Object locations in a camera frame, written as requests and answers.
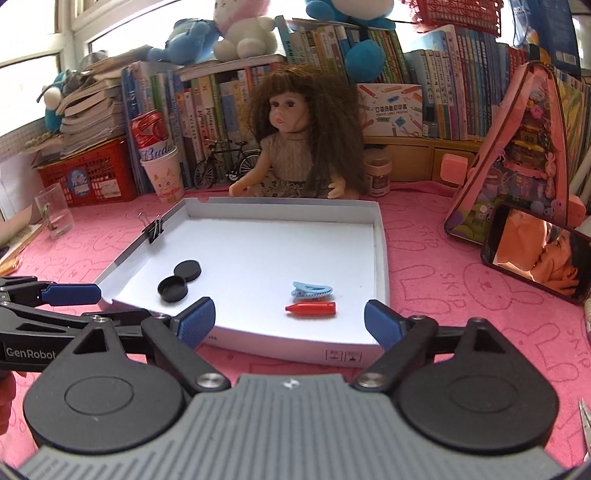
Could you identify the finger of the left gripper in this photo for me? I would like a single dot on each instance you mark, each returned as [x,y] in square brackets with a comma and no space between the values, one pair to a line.
[29,291]

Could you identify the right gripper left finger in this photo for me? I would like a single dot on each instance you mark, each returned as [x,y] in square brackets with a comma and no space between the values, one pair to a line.
[172,345]

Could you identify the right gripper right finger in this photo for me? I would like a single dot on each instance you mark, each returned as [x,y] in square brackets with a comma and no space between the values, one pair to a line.
[405,342]

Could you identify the black round cap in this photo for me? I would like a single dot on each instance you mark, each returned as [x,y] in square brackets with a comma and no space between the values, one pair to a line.
[172,289]
[188,270]

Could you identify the red crayon cap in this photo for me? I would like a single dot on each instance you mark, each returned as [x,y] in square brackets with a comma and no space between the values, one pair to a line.
[312,309]

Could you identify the light blue hair clip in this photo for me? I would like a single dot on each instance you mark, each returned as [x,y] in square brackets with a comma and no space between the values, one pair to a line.
[310,291]

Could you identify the pink mat with bunnies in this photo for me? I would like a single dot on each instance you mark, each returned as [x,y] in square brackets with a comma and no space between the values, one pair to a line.
[430,273]

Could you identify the black binder clip on tray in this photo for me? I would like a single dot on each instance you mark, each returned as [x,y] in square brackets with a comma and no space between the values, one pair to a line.
[152,228]

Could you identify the white cardboard tray box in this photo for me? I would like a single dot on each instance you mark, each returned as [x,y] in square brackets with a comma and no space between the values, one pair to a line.
[251,250]

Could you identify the red plastic basket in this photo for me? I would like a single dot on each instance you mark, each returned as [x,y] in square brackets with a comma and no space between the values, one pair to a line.
[98,175]

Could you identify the smartphone with video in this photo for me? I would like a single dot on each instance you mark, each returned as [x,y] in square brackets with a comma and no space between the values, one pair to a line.
[532,249]

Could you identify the miniature black bicycle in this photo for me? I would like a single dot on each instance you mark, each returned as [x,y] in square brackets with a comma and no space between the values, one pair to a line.
[226,162]

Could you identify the white paper cup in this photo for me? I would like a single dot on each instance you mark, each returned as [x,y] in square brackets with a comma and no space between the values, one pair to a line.
[165,177]

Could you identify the small brown lidded jar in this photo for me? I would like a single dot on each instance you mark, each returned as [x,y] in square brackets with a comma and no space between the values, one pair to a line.
[377,168]

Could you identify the wooden drawer organizer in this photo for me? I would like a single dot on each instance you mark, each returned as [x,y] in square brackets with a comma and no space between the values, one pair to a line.
[420,159]

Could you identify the stack of books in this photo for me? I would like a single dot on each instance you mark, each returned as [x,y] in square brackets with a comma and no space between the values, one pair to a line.
[82,109]

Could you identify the red beer can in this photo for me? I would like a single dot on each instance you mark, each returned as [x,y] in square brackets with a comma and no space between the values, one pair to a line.
[151,136]

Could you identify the pink triangular dollhouse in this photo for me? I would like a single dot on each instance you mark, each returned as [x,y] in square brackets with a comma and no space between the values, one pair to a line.
[522,161]

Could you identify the colourful stationery box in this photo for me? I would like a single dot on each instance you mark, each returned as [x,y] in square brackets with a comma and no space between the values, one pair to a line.
[391,110]

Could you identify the brown haired doll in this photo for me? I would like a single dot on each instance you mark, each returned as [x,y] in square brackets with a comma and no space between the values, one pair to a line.
[307,124]

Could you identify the blue plush toy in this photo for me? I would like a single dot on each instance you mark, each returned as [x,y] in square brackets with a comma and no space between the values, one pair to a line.
[191,41]

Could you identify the white pink plush toy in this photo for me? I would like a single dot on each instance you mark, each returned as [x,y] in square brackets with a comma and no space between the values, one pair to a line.
[245,29]

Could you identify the upper red basket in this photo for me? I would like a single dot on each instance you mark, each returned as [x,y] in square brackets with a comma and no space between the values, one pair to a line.
[481,15]

